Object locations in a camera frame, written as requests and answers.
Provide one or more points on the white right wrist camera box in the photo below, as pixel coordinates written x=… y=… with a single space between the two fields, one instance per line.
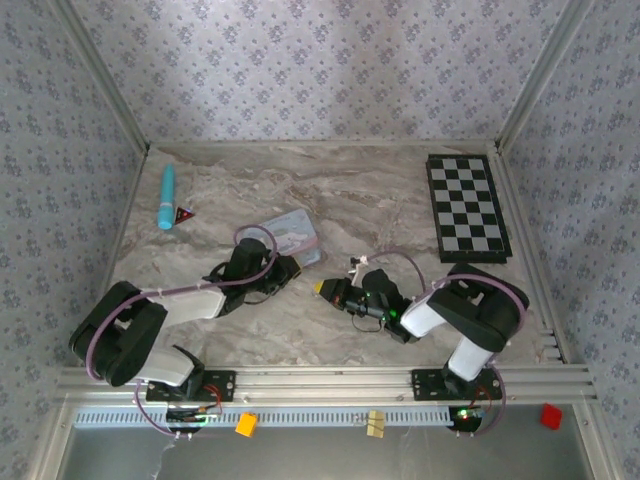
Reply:
x=357 y=267

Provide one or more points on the teal toy microphone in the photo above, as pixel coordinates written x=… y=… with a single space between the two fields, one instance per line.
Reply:
x=166 y=200

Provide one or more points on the red toy block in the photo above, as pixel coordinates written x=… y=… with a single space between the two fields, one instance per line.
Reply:
x=551 y=416

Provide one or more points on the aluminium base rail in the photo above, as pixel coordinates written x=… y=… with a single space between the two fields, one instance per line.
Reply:
x=320 y=385

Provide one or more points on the black triangular all-in marker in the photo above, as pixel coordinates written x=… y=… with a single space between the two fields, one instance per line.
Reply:
x=182 y=215

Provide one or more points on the black grey chessboard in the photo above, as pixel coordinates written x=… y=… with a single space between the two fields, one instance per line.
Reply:
x=467 y=210

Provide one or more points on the blue cartoon tin box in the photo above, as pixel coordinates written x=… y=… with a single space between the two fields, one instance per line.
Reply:
x=295 y=232

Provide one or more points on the orange toy block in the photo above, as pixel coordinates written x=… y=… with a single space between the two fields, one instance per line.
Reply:
x=246 y=425

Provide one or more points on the beige toy block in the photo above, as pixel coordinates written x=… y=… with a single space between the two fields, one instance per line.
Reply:
x=375 y=424

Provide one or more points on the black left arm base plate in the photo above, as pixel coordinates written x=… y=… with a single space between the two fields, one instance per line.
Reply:
x=225 y=385

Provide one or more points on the aluminium frame post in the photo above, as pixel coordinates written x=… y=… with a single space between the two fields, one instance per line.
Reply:
x=102 y=80
x=542 y=75

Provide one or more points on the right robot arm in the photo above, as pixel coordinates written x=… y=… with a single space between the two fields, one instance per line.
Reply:
x=475 y=310

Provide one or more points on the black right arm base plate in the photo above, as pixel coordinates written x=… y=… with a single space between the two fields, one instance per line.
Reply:
x=425 y=385

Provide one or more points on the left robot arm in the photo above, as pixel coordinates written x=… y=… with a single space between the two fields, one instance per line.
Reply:
x=135 y=330

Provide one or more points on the grey metal shelf panel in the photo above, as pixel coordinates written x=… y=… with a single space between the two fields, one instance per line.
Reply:
x=325 y=457

